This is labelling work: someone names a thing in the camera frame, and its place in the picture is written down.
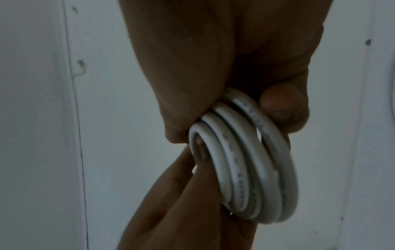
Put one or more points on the person's right hand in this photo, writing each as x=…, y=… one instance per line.
x=200, y=48

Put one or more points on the person's left hand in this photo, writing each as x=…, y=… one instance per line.
x=185, y=214

